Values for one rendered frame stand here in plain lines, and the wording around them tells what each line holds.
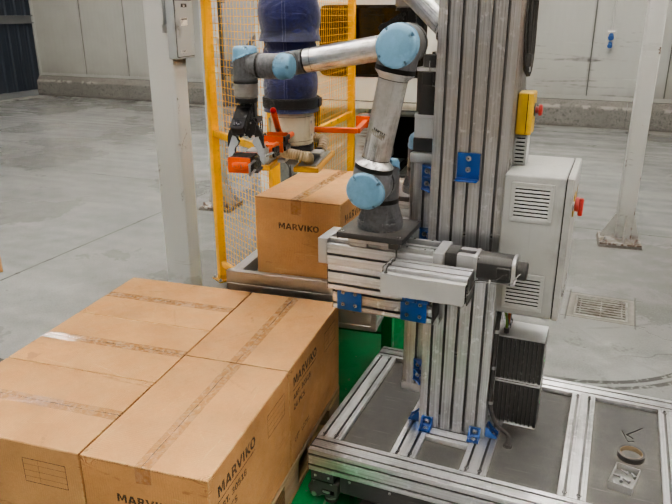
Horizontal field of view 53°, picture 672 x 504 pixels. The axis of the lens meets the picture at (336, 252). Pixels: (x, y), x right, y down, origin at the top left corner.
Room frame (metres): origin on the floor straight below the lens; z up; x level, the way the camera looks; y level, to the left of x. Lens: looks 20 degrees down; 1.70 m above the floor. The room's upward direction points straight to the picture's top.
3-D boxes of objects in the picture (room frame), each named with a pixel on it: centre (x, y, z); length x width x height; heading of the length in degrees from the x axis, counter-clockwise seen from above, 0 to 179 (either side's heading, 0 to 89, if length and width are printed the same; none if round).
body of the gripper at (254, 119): (2.11, 0.28, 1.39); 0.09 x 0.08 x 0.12; 169
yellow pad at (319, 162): (2.66, 0.08, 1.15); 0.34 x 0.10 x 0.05; 169
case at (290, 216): (3.03, 0.06, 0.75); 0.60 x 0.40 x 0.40; 159
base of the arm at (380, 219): (2.10, -0.15, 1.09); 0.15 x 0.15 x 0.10
